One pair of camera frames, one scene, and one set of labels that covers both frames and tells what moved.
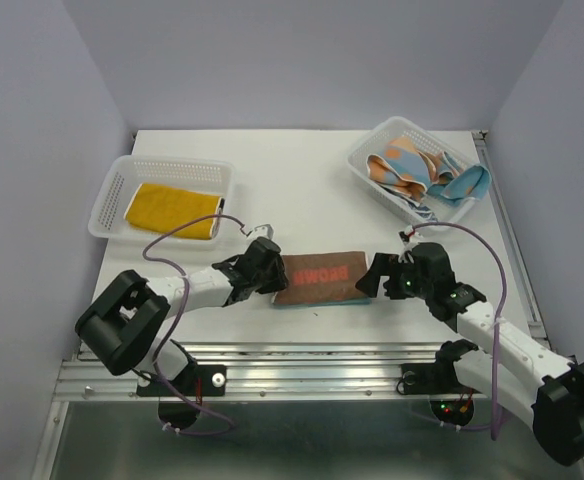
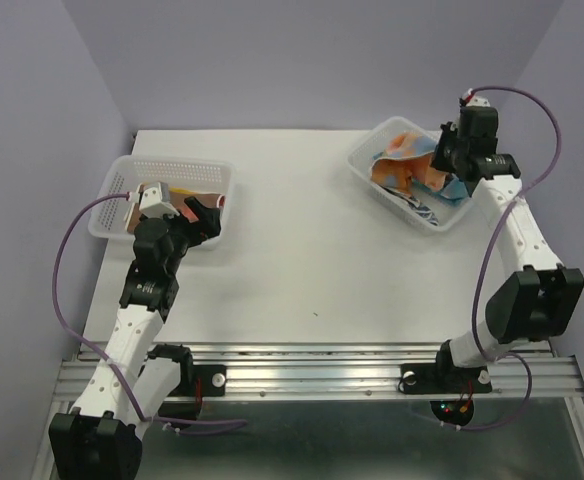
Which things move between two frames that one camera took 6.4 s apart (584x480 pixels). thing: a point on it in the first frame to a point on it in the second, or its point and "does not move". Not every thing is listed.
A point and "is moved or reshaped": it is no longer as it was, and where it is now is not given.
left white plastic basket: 125,175 does not move
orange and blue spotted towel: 407,170 is moved or reshaped
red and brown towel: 325,278 to 177,203
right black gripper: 382,265 to 448,130
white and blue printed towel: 422,210 does not move
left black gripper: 278,281 to 207,217
